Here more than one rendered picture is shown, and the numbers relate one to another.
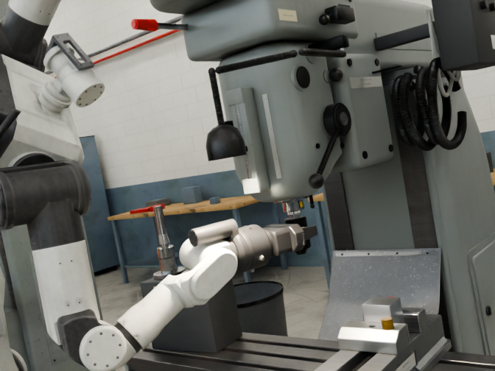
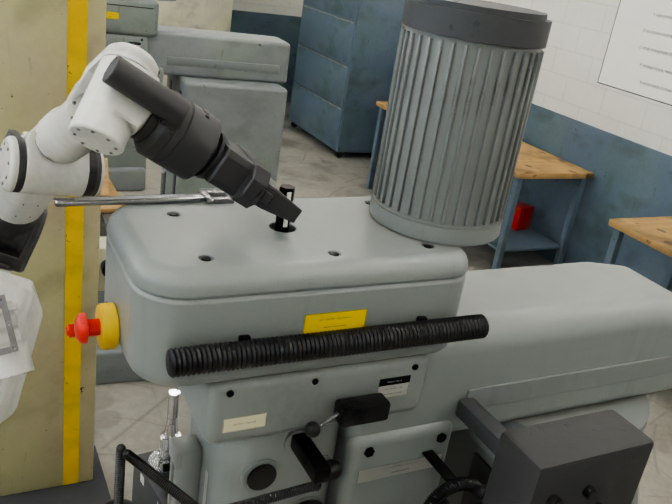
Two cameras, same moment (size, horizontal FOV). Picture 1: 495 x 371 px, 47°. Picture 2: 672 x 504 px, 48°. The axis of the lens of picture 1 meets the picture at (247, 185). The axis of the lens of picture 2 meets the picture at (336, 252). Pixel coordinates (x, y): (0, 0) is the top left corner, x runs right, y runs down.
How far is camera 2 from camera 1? 1.03 m
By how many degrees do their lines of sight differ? 27
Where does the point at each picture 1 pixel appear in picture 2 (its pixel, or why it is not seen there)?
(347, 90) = (348, 485)
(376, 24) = (477, 377)
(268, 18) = (205, 427)
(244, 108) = (176, 474)
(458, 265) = not seen: outside the picture
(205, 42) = not seen: hidden behind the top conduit
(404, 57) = (531, 407)
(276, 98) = (216, 487)
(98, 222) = (372, 93)
